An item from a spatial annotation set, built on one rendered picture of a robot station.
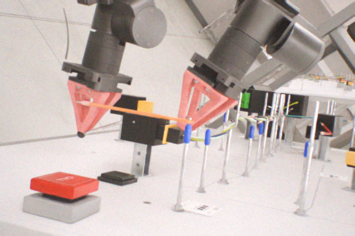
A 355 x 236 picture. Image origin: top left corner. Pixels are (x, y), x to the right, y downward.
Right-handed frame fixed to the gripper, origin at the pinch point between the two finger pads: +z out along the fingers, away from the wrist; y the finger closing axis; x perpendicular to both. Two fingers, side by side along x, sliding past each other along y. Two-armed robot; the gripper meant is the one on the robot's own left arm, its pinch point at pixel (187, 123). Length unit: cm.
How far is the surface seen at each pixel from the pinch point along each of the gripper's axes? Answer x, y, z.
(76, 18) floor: 207, 261, 28
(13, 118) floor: 118, 132, 71
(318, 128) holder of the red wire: -10, 54, -9
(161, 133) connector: 1.7, -2.3, 3.0
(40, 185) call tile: 0.7, -25.6, 9.4
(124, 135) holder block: 6.1, -2.4, 6.4
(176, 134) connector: -0.3, -2.3, 1.8
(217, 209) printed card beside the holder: -11.9, -9.0, 4.6
